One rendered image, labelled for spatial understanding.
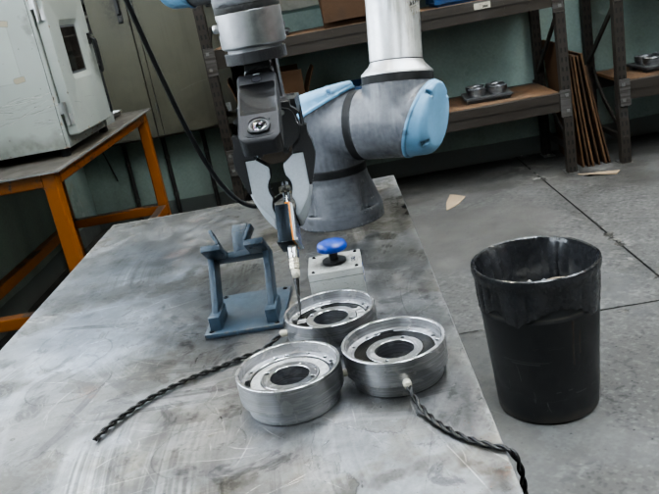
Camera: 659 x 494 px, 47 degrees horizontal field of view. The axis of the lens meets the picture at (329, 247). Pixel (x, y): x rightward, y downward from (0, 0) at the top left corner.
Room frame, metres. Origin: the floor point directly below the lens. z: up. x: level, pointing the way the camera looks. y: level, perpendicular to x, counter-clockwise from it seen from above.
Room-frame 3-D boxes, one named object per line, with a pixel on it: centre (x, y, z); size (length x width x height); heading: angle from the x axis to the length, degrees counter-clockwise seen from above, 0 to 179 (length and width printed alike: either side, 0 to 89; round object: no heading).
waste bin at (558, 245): (1.88, -0.52, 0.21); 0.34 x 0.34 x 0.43
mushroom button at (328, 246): (0.95, 0.00, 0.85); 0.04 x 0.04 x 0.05
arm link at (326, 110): (1.30, -0.04, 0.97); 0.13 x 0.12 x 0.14; 60
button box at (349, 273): (0.95, 0.00, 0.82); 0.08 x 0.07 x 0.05; 177
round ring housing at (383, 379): (0.70, -0.05, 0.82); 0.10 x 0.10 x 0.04
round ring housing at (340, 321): (0.81, 0.01, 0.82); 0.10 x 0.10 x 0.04
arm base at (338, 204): (1.30, -0.03, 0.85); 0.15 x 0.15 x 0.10
